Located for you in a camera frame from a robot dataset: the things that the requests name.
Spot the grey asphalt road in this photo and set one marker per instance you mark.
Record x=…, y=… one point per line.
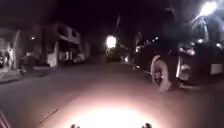
x=100, y=90

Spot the pale two-storey building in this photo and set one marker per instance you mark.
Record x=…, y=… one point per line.
x=65, y=45

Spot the robot's own part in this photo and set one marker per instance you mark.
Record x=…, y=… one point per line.
x=75, y=126
x=146, y=125

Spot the dark vehicle with pale wheel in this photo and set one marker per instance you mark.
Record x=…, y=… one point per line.
x=190, y=63

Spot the pale pavement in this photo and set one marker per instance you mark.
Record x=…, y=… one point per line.
x=20, y=73

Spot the bright street lamp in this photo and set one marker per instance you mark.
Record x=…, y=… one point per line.
x=208, y=8

